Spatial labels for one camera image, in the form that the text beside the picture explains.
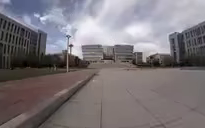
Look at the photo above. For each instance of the wide stone stairs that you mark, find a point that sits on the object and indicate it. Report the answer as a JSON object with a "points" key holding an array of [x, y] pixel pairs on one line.
{"points": [[110, 65]]}

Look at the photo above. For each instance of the white terraced building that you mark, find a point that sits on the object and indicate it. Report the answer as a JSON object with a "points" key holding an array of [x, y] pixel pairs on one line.
{"points": [[91, 52]]}

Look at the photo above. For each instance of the red and white tower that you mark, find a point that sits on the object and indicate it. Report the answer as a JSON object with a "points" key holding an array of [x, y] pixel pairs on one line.
{"points": [[71, 49]]}

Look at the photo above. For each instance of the white lamp pole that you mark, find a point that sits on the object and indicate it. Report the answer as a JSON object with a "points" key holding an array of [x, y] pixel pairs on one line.
{"points": [[67, 56]]}

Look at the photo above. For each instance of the small grey building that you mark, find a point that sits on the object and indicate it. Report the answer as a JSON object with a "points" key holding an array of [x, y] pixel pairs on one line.
{"points": [[138, 57]]}

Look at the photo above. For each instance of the grey paved plaza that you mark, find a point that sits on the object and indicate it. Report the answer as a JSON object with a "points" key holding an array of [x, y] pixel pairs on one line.
{"points": [[140, 100]]}

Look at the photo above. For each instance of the low pale building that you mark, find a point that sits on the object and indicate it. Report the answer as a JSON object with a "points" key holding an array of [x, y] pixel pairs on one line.
{"points": [[158, 58]]}

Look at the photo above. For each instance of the grey stone kerb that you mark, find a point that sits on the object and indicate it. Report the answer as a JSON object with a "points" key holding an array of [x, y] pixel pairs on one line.
{"points": [[46, 108]]}

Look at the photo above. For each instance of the row of trees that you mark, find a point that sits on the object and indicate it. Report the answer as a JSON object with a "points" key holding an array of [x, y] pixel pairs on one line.
{"points": [[30, 61], [196, 61]]}

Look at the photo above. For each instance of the red brick strip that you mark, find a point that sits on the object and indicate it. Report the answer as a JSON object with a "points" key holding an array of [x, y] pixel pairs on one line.
{"points": [[23, 93]]}

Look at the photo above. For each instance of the grass strip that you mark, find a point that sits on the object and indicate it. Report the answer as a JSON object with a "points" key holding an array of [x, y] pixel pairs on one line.
{"points": [[10, 75]]}

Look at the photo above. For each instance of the tall grey building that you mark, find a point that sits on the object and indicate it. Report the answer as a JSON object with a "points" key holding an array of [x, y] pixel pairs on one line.
{"points": [[10, 33]]}

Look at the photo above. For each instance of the large grey windowed building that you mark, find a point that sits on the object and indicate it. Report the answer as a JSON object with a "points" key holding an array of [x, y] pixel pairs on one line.
{"points": [[200, 40]]}

